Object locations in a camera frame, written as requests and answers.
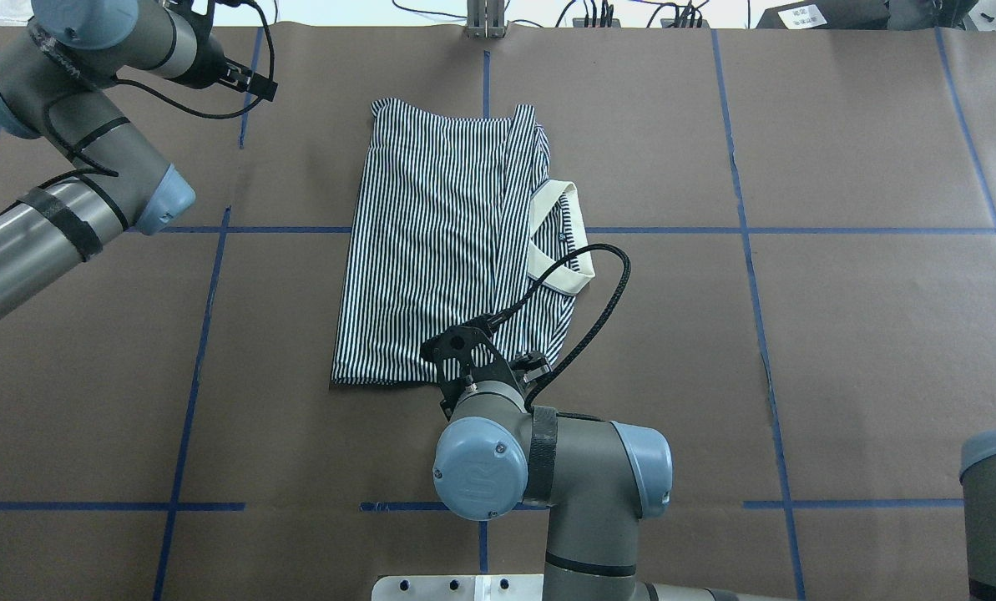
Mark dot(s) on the brown paper table cover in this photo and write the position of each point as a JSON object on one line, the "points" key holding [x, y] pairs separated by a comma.
{"points": [[811, 322]]}

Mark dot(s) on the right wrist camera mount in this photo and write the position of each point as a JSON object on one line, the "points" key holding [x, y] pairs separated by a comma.
{"points": [[465, 355]]}

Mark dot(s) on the striped polo shirt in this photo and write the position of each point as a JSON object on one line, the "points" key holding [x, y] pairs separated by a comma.
{"points": [[456, 217]]}

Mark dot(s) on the aluminium frame post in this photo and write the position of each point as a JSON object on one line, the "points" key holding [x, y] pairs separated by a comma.
{"points": [[486, 19]]}

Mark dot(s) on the white camera pole base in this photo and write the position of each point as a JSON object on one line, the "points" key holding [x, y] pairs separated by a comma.
{"points": [[459, 587]]}

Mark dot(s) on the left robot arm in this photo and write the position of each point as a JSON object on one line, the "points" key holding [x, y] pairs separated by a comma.
{"points": [[53, 85]]}

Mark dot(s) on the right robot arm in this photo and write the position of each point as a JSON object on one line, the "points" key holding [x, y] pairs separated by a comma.
{"points": [[600, 479]]}

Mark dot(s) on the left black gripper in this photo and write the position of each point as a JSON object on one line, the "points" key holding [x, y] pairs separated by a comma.
{"points": [[206, 71]]}

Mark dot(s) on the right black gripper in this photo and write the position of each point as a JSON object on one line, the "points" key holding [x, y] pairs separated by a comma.
{"points": [[534, 361]]}

